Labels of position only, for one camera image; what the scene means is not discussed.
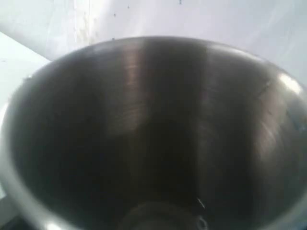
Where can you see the stainless steel cup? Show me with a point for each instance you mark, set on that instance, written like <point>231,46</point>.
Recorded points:
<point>157,133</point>

